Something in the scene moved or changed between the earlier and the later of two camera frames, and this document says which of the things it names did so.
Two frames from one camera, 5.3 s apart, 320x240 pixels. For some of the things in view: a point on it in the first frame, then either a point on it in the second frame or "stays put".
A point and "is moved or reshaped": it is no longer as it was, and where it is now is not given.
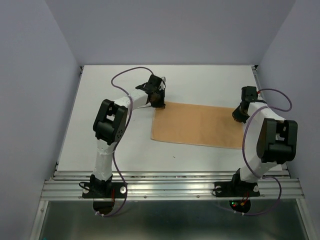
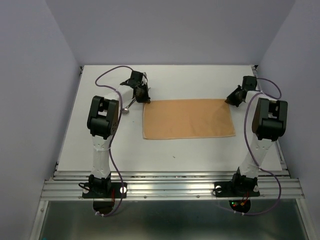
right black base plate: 236,189 stays put
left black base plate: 104,190 stays put
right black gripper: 239,118 to 230,99
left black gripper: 160,104 to 145,99
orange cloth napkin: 197,125 is moved or reshaped
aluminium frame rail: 173,185 stays put
